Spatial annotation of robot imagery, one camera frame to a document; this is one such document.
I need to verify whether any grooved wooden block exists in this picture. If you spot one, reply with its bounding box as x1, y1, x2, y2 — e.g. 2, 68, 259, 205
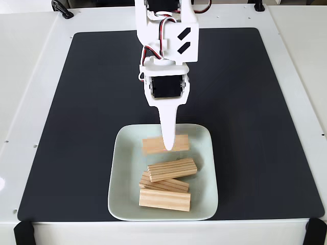
139, 171, 190, 193
142, 134, 190, 155

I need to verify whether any wooden block marked 3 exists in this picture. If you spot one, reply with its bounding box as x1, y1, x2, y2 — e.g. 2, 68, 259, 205
147, 158, 198, 183

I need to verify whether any wooden block marked 2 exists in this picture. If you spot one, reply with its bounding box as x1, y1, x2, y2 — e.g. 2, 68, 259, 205
138, 188, 192, 212

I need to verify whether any pale green square plate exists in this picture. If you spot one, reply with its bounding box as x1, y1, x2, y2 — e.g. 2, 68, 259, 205
107, 123, 219, 222

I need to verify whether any black table mat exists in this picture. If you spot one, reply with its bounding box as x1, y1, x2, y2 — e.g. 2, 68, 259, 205
17, 27, 325, 222

